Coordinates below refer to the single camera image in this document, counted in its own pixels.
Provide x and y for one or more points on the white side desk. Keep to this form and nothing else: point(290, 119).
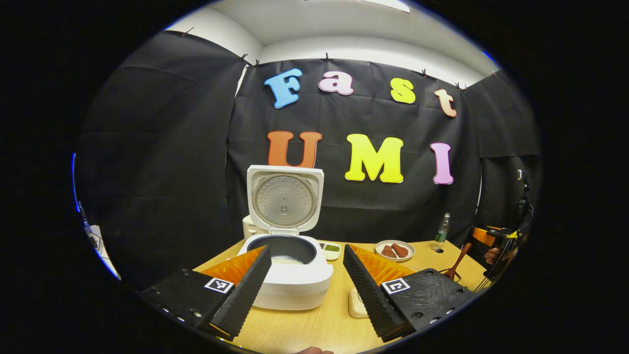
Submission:
point(100, 246)

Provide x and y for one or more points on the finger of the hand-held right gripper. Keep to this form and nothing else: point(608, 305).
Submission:
point(491, 236)

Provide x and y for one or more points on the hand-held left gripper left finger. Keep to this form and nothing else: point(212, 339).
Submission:
point(243, 297)

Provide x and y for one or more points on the wooden spoon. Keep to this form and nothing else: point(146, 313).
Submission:
point(459, 260)

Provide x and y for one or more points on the computer monitor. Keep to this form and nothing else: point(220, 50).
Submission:
point(74, 182)

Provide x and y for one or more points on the white rice cooker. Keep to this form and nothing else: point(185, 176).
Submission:
point(295, 290)

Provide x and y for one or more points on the white round plate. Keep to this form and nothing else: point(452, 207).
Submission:
point(410, 248)

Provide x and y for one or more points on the white divided sauce dish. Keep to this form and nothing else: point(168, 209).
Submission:
point(331, 250)

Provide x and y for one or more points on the clear container of rice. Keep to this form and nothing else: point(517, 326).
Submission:
point(356, 302)

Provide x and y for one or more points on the green plastic bottle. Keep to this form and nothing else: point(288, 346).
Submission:
point(442, 233)

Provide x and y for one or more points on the white toaster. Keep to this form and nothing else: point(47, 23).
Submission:
point(250, 228)

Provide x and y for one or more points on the brown meat piece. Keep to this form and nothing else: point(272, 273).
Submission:
point(400, 250)
point(388, 251)

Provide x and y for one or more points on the black backdrop cloth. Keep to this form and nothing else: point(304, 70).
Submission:
point(162, 147)

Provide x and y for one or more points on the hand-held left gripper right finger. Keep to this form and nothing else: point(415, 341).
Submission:
point(371, 297)

